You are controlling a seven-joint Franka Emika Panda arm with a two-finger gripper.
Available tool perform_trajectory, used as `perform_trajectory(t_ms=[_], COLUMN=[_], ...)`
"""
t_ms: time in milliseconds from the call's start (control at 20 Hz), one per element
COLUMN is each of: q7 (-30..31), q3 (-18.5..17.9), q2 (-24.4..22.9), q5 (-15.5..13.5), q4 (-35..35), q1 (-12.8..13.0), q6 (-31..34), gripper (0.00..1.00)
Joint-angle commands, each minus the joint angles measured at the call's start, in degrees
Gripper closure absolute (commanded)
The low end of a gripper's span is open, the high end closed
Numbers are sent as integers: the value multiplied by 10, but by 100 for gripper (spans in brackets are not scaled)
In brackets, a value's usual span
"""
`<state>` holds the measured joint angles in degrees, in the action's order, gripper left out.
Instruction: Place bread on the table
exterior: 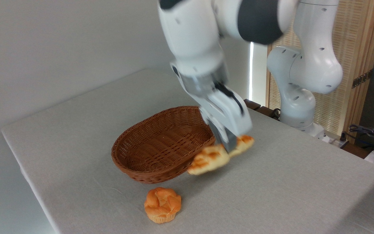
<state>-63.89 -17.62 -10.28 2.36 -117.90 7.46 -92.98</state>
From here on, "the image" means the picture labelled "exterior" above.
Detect bundle of dark cables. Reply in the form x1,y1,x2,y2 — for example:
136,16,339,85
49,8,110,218
347,120,374,154

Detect brown oval wicker basket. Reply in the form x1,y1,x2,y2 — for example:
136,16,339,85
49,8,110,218
111,106,217,184

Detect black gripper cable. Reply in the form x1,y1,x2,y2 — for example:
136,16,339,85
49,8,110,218
214,83,244,115

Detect long braided bread loaf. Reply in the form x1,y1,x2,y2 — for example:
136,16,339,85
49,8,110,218
187,135,255,176

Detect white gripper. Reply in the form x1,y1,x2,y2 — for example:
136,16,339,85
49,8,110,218
187,84,253,153

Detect dark metal screen hinge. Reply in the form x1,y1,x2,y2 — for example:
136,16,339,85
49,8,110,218
352,69,373,89

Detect grey fabric tablecloth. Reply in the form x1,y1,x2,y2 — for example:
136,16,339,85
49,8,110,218
1,68,374,234

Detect round muffin-shaped bread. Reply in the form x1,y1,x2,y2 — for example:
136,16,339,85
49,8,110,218
144,187,182,224

